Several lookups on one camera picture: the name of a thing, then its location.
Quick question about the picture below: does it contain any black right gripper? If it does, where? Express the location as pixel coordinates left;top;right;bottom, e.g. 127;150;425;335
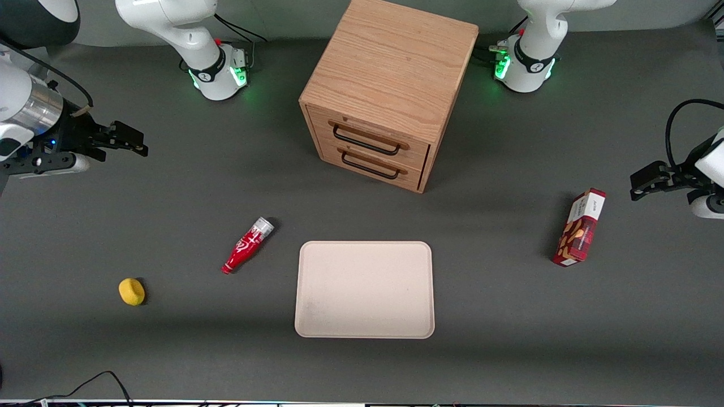
44;105;149;164

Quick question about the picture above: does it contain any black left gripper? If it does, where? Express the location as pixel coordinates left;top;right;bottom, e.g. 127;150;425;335
630;148;710;202

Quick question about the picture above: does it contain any red coke bottle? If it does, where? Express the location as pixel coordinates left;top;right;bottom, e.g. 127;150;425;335
221;217;275;276

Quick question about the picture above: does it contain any beige plastic tray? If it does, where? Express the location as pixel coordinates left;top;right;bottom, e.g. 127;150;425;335
294;241;436;339

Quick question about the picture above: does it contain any red snack box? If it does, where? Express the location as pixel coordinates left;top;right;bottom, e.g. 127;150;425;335
553;188;607;268

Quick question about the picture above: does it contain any yellow lemon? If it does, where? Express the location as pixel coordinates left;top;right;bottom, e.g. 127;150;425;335
118;278;146;307

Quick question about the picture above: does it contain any wooden drawer front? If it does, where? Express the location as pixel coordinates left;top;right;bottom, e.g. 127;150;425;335
318;140;426;191
308;106;432;171

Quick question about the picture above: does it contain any wooden drawer cabinet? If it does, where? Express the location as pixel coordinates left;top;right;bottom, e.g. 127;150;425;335
299;0;480;194

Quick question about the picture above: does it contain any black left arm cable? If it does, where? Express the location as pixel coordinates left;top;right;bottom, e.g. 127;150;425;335
664;98;724;170

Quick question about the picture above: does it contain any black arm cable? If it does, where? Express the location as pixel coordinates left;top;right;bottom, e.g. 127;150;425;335
664;98;724;170
0;38;94;117

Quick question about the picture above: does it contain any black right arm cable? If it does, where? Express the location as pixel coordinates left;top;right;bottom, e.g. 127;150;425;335
0;38;94;117

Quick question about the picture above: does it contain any black right base cable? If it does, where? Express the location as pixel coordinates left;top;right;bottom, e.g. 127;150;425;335
213;12;269;72

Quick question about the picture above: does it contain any black base cable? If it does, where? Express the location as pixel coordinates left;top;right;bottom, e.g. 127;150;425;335
471;16;530;67
213;12;269;72

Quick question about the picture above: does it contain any black left base cable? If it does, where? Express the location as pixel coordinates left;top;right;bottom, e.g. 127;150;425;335
471;16;530;67

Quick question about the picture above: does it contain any black drawer handle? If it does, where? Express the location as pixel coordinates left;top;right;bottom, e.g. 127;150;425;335
332;124;402;157
340;150;401;181

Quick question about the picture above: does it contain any black cable at table edge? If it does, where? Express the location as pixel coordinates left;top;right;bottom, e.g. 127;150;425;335
0;370;134;407

